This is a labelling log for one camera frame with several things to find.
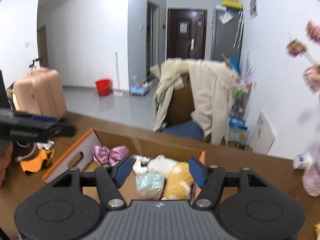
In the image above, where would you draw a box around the pink satin bow scrunchie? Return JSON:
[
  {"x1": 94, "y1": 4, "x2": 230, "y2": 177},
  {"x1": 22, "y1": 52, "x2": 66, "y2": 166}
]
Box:
[{"x1": 92, "y1": 145, "x2": 130, "y2": 166}]

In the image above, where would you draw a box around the red cardboard box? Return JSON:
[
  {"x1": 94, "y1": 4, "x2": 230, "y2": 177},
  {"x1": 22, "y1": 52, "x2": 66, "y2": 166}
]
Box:
[{"x1": 42, "y1": 129, "x2": 206, "y2": 203}]

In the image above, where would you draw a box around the white tissue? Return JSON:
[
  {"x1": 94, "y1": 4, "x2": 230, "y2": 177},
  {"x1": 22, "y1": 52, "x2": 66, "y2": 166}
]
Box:
[{"x1": 132, "y1": 154, "x2": 150, "y2": 176}]

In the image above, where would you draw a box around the white yellow alpaca plush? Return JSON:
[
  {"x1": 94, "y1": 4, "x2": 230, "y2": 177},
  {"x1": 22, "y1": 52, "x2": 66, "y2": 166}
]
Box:
[{"x1": 147, "y1": 155, "x2": 194, "y2": 200}]

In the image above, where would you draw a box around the iridescent plastic bag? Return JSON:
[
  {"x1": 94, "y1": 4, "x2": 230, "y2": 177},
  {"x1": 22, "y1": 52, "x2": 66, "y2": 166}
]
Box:
[{"x1": 136, "y1": 173, "x2": 165, "y2": 200}]

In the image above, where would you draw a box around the person left hand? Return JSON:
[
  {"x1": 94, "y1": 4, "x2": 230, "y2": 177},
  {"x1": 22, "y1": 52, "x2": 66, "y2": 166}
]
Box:
[{"x1": 0, "y1": 142, "x2": 14, "y2": 186}]

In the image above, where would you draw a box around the pink hard suitcase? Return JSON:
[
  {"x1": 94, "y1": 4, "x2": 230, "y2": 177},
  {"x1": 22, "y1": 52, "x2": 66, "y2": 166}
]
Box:
[{"x1": 13, "y1": 67, "x2": 67, "y2": 120}]

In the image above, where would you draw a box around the blue seat cushion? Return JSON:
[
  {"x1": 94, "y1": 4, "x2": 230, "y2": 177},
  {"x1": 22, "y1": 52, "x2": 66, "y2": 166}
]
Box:
[{"x1": 157, "y1": 120, "x2": 204, "y2": 141}]

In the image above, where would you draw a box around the brown chair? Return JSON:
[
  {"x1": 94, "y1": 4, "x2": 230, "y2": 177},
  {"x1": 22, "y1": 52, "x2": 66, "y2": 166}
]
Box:
[{"x1": 164, "y1": 74, "x2": 195, "y2": 127}]

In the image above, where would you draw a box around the small blue stool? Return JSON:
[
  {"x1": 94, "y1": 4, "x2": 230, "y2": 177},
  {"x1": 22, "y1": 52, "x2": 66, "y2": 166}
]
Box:
[{"x1": 129, "y1": 75, "x2": 152, "y2": 97}]

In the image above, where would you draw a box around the red bucket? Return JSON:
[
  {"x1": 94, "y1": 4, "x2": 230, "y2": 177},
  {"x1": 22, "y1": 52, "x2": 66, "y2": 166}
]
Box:
[{"x1": 95, "y1": 79, "x2": 112, "y2": 97}]

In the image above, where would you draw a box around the beige jacket on chair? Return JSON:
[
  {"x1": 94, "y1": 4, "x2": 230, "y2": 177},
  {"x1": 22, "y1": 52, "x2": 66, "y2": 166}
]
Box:
[{"x1": 150, "y1": 58, "x2": 241, "y2": 145}]

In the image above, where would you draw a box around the pink textured vase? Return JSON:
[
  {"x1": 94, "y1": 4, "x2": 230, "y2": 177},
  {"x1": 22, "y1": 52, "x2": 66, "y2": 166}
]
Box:
[{"x1": 302, "y1": 151, "x2": 319, "y2": 197}]

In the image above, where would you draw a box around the dark brown entrance door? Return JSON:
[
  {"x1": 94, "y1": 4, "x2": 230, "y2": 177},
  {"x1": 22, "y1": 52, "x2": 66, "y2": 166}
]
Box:
[{"x1": 167, "y1": 9, "x2": 207, "y2": 60}]

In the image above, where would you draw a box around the grey refrigerator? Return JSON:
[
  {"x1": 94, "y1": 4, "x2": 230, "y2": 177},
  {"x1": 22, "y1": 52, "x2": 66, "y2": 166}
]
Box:
[{"x1": 210, "y1": 5, "x2": 244, "y2": 62}]

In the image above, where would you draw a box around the yellow box on refrigerator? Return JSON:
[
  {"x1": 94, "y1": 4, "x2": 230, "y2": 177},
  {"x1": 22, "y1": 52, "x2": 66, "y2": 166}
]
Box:
[{"x1": 222, "y1": 0, "x2": 243, "y2": 10}]

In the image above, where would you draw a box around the orange black strap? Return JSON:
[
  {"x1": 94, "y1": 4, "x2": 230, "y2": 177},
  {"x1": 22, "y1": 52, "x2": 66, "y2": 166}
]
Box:
[{"x1": 19, "y1": 148, "x2": 56, "y2": 173}]

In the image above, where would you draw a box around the white flat box by wall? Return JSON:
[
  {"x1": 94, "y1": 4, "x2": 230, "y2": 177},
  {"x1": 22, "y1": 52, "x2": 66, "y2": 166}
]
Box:
[{"x1": 249, "y1": 111, "x2": 276, "y2": 155}]

